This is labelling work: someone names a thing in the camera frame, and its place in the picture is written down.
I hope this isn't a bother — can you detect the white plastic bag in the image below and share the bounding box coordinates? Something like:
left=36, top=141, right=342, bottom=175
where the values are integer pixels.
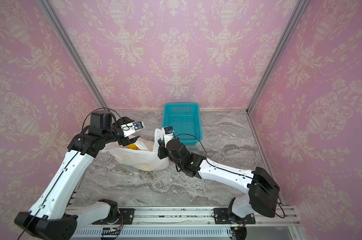
left=101, top=129, right=169, bottom=172

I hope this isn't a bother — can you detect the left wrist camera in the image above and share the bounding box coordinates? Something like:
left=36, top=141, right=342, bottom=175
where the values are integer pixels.
left=120, top=121, right=145, bottom=137

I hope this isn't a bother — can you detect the teal plastic basket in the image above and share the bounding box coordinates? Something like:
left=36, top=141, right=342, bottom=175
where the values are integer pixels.
left=162, top=103, right=203, bottom=146

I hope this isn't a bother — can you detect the yellow banana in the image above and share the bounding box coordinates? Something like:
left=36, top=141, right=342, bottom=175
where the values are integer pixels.
left=128, top=144, right=140, bottom=150

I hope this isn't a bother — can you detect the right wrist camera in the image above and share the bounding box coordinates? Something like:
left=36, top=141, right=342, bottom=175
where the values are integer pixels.
left=162, top=126, right=175, bottom=147

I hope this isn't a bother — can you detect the perforated white vent strip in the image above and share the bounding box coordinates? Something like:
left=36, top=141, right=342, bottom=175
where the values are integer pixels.
left=71, top=226, right=232, bottom=240

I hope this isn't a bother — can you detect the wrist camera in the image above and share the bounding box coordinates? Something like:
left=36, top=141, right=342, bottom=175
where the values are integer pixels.
left=162, top=126, right=175, bottom=147
left=120, top=121, right=145, bottom=137

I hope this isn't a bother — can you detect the aluminium front rail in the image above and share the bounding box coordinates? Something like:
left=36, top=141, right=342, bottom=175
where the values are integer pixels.
left=48, top=205, right=302, bottom=227

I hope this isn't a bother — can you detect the corner aluminium post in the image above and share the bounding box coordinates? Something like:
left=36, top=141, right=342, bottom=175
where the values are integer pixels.
left=37, top=0, right=108, bottom=108
left=246, top=0, right=310, bottom=114

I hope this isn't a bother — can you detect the left corner aluminium post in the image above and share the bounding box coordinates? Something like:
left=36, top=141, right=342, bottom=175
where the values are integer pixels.
left=37, top=0, right=108, bottom=108

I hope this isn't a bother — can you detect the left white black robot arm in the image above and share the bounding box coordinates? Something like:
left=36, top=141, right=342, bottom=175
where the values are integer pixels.
left=14, top=108, right=144, bottom=240

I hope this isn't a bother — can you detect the right corner aluminium post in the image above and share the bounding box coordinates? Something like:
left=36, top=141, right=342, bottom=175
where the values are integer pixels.
left=246, top=0, right=310, bottom=114

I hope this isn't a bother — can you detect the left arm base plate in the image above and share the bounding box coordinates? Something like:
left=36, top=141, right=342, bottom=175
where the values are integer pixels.
left=106, top=208, right=135, bottom=225

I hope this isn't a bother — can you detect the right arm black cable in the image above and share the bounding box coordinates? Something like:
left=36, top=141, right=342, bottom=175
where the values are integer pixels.
left=172, top=133, right=286, bottom=219

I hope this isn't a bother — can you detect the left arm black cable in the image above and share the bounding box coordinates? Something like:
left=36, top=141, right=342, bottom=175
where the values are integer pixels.
left=81, top=107, right=123, bottom=133

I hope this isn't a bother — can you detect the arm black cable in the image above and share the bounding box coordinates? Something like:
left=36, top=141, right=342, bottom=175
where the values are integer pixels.
left=81, top=107, right=123, bottom=133
left=172, top=133, right=286, bottom=219

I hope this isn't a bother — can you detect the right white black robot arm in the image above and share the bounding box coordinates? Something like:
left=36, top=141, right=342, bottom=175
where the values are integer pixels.
left=158, top=138, right=280, bottom=224

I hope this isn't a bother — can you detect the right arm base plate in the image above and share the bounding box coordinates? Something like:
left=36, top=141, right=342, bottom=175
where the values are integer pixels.
left=211, top=208, right=256, bottom=225

